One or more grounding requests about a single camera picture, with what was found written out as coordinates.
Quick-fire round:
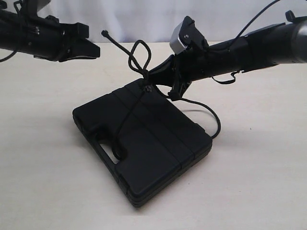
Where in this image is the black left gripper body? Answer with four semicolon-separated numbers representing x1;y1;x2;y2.
45;15;90;62

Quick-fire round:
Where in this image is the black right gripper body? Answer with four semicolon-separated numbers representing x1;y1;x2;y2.
168;51;209;101

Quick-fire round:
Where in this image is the black braided rope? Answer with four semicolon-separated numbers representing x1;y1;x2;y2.
101;29;221;161

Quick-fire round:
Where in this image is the black plastic carry case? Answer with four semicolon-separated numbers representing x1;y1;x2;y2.
72;79;213;207

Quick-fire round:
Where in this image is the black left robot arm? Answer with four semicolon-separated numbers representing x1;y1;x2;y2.
0;10;100;62

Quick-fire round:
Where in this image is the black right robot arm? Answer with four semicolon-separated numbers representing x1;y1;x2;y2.
149;21;307;100

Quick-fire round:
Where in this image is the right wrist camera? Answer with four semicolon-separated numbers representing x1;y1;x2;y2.
169;16;209;55

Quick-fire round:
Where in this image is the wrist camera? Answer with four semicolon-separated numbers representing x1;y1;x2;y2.
169;16;209;55
14;0;51;17

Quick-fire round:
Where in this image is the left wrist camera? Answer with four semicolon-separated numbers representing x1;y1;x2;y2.
14;0;51;17

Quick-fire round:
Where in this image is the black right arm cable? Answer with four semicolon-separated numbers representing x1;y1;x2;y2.
211;0;298;84

